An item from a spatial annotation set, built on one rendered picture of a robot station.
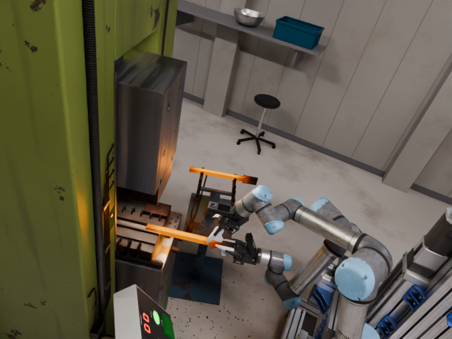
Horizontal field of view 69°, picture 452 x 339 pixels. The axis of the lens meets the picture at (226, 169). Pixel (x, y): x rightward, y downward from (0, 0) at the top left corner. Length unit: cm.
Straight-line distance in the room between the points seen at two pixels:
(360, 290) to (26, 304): 117
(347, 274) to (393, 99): 334
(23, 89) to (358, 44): 371
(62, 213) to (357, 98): 376
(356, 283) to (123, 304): 72
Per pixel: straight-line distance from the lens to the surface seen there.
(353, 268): 113
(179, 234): 158
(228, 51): 441
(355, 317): 126
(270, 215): 132
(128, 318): 114
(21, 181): 101
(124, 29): 103
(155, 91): 100
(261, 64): 446
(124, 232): 160
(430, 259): 150
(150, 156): 112
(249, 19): 386
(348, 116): 440
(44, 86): 80
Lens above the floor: 219
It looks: 36 degrees down
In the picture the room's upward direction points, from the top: 14 degrees clockwise
